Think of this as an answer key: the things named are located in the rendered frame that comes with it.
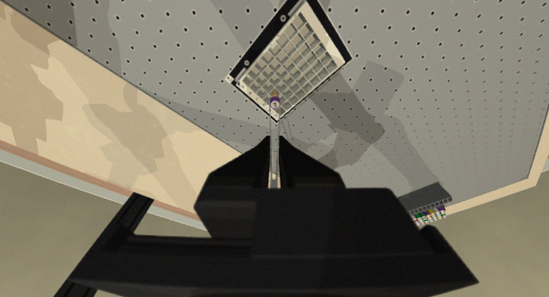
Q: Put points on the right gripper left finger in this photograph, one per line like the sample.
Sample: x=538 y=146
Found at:
x=246 y=169

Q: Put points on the grey bar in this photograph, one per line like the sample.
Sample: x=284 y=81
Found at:
x=274 y=182

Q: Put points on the cream grid rack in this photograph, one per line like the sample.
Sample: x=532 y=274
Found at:
x=304 y=27

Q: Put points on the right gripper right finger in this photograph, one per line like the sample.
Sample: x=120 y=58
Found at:
x=304 y=171

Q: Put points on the black rectangular frame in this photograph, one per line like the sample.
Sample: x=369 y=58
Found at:
x=274 y=25

